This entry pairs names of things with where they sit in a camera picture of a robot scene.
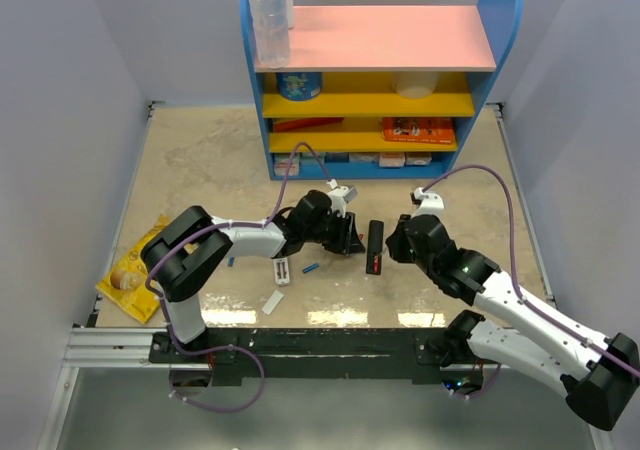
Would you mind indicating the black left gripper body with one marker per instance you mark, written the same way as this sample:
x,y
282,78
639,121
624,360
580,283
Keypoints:
x,y
335,232

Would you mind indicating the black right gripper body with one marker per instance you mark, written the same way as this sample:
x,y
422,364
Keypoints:
x,y
402,251

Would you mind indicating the black remote control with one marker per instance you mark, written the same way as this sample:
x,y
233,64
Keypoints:
x,y
374,247

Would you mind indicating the white remote control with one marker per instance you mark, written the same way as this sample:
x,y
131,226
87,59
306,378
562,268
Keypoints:
x,y
281,271

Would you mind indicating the white battery cover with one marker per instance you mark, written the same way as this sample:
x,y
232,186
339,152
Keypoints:
x,y
272,302

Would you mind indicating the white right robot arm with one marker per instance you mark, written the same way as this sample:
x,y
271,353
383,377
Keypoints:
x,y
596,374

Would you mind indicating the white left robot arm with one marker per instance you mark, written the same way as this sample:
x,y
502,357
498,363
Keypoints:
x,y
183,256

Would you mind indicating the blue tissue pack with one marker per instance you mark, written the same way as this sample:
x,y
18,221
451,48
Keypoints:
x,y
336,157

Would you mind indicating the green tissue pack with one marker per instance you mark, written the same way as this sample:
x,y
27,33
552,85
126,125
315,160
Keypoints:
x,y
309,159

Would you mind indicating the red tissue pack right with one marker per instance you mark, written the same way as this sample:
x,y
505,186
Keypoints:
x,y
392,159

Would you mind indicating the white tissue pack right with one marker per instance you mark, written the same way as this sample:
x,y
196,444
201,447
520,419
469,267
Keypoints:
x,y
418,158

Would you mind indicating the red white tissue pack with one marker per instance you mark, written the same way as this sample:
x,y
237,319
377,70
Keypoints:
x,y
286,164

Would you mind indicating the orange box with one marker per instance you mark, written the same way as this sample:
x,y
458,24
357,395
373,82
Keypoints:
x,y
423,130

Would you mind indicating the red flat book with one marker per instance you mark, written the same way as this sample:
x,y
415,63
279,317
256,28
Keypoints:
x,y
295,124

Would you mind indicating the blue shelf unit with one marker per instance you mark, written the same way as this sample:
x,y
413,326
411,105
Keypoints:
x,y
358,49

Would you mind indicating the blue cartoon can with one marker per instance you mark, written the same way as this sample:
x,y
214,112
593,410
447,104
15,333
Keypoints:
x,y
299,86

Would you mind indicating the yellow chips bag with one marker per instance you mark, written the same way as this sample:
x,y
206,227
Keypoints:
x,y
124,283

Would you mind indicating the clear plastic bottle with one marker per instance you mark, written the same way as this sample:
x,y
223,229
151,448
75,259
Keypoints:
x,y
271,31

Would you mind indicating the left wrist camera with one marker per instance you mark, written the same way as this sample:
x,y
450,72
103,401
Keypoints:
x,y
340,196

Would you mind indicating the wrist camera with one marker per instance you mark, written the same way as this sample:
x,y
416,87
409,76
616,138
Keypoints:
x,y
340,196
427,203

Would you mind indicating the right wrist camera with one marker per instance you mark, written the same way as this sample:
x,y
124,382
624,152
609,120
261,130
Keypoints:
x,y
427,203

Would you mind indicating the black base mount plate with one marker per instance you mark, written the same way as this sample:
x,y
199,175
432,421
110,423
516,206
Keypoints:
x,y
422,356

